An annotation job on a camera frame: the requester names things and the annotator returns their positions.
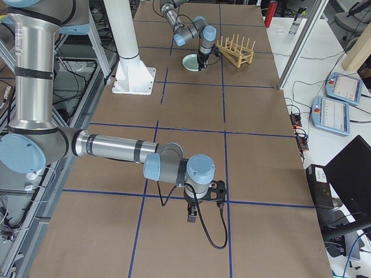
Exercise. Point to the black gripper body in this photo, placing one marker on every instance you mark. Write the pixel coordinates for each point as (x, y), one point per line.
(192, 201)
(202, 57)

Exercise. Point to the light green round plate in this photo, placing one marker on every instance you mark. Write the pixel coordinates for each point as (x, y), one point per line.
(190, 62)

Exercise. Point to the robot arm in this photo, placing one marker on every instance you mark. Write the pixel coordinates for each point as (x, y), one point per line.
(36, 25)
(188, 26)

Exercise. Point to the wooden dish rack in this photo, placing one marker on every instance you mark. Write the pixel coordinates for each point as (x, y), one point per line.
(236, 49)

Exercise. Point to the red water bottle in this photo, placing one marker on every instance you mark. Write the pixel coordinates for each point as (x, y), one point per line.
(272, 6)

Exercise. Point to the orange black usb hub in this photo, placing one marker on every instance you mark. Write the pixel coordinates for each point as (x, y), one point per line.
(295, 120)
(302, 141)

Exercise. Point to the clear plastic bottle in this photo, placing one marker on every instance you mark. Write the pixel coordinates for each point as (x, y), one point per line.
(297, 20)

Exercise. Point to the black box with label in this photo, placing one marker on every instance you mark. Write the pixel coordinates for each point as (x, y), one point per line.
(319, 187)

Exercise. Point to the near teach pendant tablet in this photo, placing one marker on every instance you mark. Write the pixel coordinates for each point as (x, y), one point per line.
(331, 115)

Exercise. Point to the teach pendant tablet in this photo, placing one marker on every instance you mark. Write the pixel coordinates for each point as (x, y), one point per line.
(331, 115)
(344, 87)

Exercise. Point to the black monitor stand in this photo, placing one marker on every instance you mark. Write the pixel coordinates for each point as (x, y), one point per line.
(347, 228)

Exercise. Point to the far teach pendant tablet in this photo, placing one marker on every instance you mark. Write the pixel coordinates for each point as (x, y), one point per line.
(344, 87)

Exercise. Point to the grey office chair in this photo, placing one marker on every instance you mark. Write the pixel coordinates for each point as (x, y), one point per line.
(355, 21)

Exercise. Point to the wooden beam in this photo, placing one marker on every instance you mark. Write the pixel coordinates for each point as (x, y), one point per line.
(359, 52)

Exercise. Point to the black laptop computer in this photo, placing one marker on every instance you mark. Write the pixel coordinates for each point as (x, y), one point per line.
(349, 174)

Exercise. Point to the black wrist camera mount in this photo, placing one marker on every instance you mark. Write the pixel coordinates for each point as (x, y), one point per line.
(215, 51)
(218, 191)

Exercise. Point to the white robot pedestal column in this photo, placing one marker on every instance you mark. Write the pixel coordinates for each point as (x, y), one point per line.
(132, 75)

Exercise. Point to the aluminium frame post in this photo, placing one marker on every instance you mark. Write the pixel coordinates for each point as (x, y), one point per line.
(314, 16)

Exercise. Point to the aluminium side frame rail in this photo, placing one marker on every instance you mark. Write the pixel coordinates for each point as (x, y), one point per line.
(39, 139)

